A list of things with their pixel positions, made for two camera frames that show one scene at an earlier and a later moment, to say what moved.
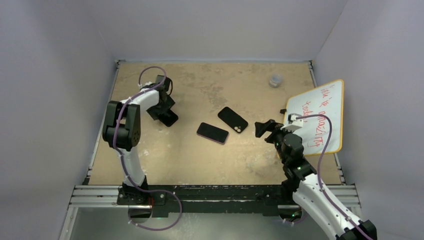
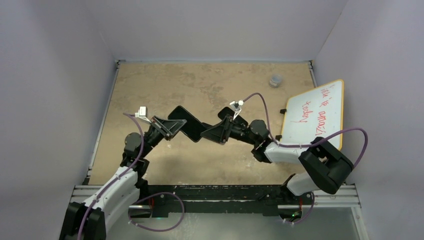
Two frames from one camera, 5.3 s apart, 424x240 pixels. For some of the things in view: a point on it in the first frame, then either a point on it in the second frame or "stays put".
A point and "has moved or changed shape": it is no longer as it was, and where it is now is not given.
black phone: [169, 121] has moved or changed shape
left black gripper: [168, 104] -> [167, 135]
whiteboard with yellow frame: [326, 99] stays put
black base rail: [210, 199] stays put
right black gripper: [261, 128] -> [222, 131]
